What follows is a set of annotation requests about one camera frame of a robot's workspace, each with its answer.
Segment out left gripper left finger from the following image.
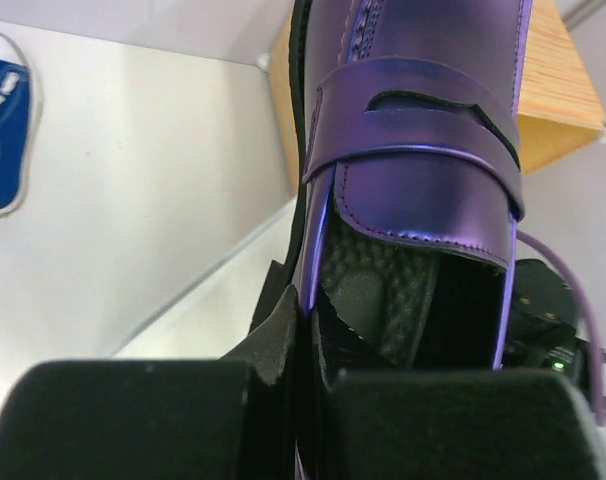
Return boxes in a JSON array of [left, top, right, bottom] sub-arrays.
[[0, 288, 298, 479]]

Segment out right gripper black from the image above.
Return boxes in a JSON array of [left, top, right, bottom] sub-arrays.
[[501, 258, 594, 399]]

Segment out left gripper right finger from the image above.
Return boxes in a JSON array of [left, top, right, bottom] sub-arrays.
[[312, 299, 606, 479]]

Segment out purple pointed loafer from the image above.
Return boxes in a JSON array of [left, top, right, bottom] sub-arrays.
[[254, 1, 532, 479]]

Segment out wooden shoe cabinet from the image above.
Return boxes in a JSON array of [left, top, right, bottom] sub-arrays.
[[269, 1, 604, 179]]

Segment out right blue canvas sneaker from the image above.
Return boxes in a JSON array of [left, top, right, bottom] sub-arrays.
[[0, 32, 42, 217]]

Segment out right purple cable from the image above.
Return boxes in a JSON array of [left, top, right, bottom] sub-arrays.
[[515, 227, 606, 429]]

